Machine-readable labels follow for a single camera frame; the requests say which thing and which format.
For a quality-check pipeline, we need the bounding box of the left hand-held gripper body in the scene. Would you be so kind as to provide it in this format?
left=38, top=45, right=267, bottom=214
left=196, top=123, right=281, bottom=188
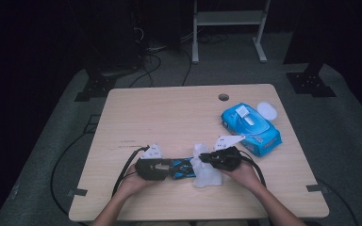
left=134, top=143, right=164, bottom=182

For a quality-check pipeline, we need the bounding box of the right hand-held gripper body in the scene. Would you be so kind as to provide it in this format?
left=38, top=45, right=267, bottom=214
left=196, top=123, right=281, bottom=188
left=213, top=135, right=246, bottom=172

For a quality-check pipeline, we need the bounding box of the white wet wipe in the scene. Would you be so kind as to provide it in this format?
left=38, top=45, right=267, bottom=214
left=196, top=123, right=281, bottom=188
left=189, top=143, right=223, bottom=189

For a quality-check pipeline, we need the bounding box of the blue toy car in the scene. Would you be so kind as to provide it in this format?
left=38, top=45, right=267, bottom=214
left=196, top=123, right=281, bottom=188
left=169, top=157, right=198, bottom=181

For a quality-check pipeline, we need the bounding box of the blue wet wipes pack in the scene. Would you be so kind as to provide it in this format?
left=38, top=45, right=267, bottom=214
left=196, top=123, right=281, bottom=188
left=221, top=100, right=283, bottom=158

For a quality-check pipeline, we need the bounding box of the person's left hand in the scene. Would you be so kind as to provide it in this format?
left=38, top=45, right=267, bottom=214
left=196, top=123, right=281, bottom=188
left=116, top=164, right=158, bottom=197

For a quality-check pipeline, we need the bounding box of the person's right hand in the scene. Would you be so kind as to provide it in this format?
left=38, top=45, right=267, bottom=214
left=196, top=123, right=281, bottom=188
left=222, top=161, right=263, bottom=193

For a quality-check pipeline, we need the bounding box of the grey tape piece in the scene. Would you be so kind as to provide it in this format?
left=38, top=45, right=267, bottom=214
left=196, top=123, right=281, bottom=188
left=67, top=187, right=89, bottom=198
left=305, top=184, right=331, bottom=194

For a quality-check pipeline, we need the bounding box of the black stand base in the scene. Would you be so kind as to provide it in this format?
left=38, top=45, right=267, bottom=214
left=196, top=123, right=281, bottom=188
left=285, top=60, right=337, bottom=99
left=74, top=67, right=118, bottom=103

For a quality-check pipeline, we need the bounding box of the white metal stand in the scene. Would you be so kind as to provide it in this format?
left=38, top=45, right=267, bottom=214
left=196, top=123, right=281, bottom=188
left=191, top=0, right=272, bottom=65

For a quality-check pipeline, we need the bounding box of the left hand-held gripper cable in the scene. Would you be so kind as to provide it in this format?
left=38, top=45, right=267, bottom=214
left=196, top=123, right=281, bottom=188
left=110, top=145, right=151, bottom=198

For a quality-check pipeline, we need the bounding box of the hand-held gripper cable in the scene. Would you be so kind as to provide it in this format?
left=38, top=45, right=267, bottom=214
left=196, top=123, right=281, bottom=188
left=110, top=145, right=151, bottom=198
left=239, top=150, right=267, bottom=189

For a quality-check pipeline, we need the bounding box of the right hand-held gripper cable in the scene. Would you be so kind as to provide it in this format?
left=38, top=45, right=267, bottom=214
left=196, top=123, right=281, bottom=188
left=239, top=150, right=267, bottom=189

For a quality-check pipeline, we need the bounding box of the black floor cable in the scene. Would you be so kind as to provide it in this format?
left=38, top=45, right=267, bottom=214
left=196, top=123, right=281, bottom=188
left=314, top=178, right=360, bottom=226
left=50, top=125, right=92, bottom=225
left=128, top=52, right=163, bottom=89
left=180, top=48, right=193, bottom=88

